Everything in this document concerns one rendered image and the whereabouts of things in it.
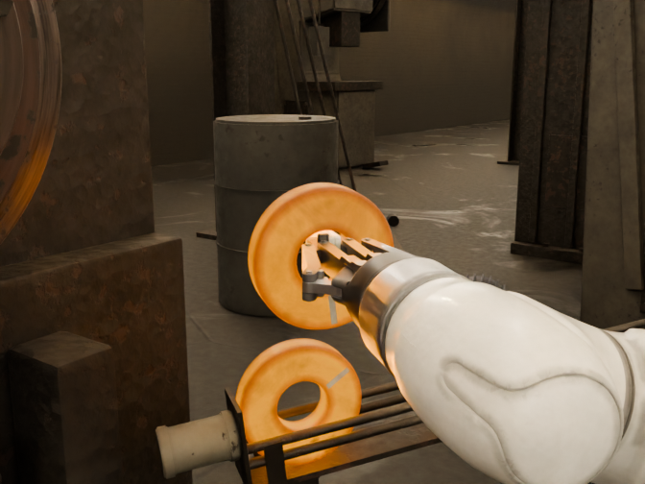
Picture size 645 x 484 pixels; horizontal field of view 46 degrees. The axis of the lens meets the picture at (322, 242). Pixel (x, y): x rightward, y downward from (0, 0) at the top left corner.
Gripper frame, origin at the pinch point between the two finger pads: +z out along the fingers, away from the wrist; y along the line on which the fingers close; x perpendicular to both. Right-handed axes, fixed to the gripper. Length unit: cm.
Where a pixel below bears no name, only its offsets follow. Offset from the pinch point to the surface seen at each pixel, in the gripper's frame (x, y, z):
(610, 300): -80, 176, 156
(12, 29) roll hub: 20.9, -28.0, -3.0
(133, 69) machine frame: 15.8, -14.9, 34.6
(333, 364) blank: -17.4, 4.0, 6.6
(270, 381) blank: -18.4, -3.9, 6.6
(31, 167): 7.9, -27.9, 6.7
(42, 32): 20.7, -25.8, 8.8
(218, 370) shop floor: -102, 25, 185
